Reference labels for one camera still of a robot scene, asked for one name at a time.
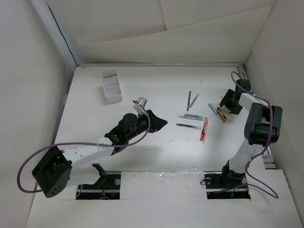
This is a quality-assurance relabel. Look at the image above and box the light blue marker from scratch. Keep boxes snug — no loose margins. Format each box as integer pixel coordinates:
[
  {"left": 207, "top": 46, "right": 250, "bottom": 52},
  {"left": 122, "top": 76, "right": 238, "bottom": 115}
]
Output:
[{"left": 184, "top": 114, "right": 205, "bottom": 119}]

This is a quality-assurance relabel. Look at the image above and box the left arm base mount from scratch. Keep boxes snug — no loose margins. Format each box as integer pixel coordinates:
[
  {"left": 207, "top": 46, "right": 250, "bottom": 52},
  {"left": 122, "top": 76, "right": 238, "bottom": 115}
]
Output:
[{"left": 76, "top": 163, "right": 122, "bottom": 200}]

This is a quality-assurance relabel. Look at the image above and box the white three-compartment organizer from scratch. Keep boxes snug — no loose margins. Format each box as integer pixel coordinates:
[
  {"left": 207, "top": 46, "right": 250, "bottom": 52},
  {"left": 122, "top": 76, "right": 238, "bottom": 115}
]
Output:
[{"left": 99, "top": 68, "right": 123, "bottom": 104}]

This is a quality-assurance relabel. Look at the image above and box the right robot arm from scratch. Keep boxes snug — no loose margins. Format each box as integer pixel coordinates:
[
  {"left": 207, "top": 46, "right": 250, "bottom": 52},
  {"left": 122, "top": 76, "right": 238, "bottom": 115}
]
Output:
[{"left": 219, "top": 79, "right": 283, "bottom": 187}]

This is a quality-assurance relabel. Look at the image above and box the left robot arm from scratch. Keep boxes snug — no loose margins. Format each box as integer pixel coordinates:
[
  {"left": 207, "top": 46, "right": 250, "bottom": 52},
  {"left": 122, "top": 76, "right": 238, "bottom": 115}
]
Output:
[{"left": 32, "top": 110, "right": 168, "bottom": 198}]

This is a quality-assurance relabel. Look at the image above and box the black pen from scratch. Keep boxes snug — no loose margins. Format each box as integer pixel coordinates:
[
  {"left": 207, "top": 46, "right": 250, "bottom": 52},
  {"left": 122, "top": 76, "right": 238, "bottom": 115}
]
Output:
[{"left": 186, "top": 91, "right": 191, "bottom": 111}]

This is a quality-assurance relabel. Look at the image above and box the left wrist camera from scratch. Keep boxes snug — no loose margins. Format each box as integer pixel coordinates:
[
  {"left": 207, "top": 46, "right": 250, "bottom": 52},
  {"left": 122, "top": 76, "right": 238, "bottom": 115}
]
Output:
[{"left": 133, "top": 97, "right": 147, "bottom": 115}]

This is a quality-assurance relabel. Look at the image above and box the yellow utility knife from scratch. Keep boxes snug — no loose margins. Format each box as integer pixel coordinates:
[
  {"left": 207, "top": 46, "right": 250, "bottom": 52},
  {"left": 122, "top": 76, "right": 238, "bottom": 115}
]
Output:
[{"left": 217, "top": 108, "right": 228, "bottom": 122}]

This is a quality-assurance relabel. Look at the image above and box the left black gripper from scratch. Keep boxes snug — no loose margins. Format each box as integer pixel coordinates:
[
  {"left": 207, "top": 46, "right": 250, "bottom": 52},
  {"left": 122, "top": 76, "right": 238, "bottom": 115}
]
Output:
[{"left": 126, "top": 110, "right": 167, "bottom": 141}]

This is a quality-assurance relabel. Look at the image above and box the green pen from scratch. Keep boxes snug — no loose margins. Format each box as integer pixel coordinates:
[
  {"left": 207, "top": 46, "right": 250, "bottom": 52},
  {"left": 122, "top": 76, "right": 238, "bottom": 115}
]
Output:
[{"left": 178, "top": 115, "right": 205, "bottom": 121}]

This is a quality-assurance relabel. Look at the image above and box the red pen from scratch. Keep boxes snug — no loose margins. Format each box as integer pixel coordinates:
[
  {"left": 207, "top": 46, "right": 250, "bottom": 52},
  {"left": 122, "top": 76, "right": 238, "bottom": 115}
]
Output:
[{"left": 200, "top": 117, "right": 209, "bottom": 143}]

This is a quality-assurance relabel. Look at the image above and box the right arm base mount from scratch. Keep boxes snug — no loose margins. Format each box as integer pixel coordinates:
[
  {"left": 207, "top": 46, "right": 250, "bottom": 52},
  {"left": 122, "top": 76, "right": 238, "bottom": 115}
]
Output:
[{"left": 200, "top": 162, "right": 251, "bottom": 200}]

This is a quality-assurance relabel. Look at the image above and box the dark blue pen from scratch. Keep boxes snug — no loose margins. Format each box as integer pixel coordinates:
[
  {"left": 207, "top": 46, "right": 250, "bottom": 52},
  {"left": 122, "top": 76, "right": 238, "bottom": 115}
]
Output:
[{"left": 176, "top": 123, "right": 200, "bottom": 129}]

